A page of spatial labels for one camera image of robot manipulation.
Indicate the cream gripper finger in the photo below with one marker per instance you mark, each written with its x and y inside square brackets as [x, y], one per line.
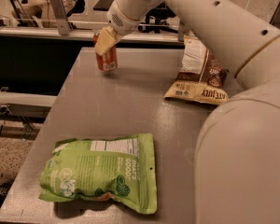
[107, 38]

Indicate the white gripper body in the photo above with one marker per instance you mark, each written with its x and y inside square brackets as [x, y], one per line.
[123, 22]

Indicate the orange soda can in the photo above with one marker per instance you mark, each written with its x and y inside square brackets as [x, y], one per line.
[108, 62]

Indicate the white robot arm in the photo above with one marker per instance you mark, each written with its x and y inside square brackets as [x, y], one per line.
[237, 156]

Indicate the brown chip bag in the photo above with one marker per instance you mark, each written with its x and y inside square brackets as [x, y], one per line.
[201, 77]

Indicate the green snack bag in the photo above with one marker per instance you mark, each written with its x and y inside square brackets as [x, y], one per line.
[122, 170]

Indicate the grey side shelf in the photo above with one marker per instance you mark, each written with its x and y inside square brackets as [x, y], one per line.
[28, 105]

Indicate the left metal rail bracket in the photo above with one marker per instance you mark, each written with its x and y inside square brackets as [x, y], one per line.
[63, 25]

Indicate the metal rail bracket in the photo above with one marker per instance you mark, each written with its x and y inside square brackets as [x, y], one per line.
[183, 30]
[63, 25]

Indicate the right metal rail bracket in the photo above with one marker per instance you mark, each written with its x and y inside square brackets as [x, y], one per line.
[183, 30]

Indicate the metal horizontal rail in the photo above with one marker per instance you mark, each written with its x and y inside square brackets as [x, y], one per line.
[87, 35]

